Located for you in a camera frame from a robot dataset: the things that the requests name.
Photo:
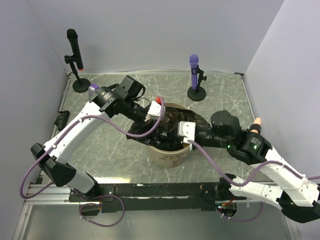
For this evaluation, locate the black microphone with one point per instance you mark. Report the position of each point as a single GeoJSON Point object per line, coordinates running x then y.
{"type": "Point", "coordinates": [73, 40]}

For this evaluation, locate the purple microphone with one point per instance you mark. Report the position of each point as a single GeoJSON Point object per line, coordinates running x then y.
{"type": "Point", "coordinates": [194, 63]}

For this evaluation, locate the purple metronome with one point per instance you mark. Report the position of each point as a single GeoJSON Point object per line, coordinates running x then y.
{"type": "Point", "coordinates": [92, 91]}

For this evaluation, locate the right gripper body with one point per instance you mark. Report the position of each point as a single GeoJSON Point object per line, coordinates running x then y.
{"type": "Point", "coordinates": [207, 137]}

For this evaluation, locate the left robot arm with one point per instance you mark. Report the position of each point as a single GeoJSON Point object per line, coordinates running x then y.
{"type": "Point", "coordinates": [54, 155]}

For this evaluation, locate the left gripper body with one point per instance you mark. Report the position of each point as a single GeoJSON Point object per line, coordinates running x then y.
{"type": "Point", "coordinates": [135, 112]}

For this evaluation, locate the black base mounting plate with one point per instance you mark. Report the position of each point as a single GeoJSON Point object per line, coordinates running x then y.
{"type": "Point", "coordinates": [156, 196]}

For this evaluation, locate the beige paper trash bin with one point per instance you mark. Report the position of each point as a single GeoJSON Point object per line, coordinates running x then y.
{"type": "Point", "coordinates": [168, 159]}

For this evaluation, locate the black trash bag roll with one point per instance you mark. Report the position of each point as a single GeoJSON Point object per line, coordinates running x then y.
{"type": "Point", "coordinates": [170, 122]}

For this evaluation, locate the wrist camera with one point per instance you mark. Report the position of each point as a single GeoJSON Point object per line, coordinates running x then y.
{"type": "Point", "coordinates": [156, 110]}
{"type": "Point", "coordinates": [187, 131]}

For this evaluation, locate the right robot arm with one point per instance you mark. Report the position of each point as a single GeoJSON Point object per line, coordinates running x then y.
{"type": "Point", "coordinates": [274, 181]}

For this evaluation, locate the beige microphone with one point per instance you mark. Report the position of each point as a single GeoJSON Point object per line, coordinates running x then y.
{"type": "Point", "coordinates": [256, 127]}

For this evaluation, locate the black microphone stand left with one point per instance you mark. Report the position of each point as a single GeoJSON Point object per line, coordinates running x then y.
{"type": "Point", "coordinates": [80, 85]}

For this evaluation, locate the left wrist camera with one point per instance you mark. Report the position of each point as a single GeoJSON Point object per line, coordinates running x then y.
{"type": "Point", "coordinates": [156, 110]}

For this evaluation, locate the aluminium rail frame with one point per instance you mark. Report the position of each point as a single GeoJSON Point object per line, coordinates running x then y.
{"type": "Point", "coordinates": [109, 157]}

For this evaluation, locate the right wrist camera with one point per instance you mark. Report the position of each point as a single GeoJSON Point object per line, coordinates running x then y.
{"type": "Point", "coordinates": [187, 131]}

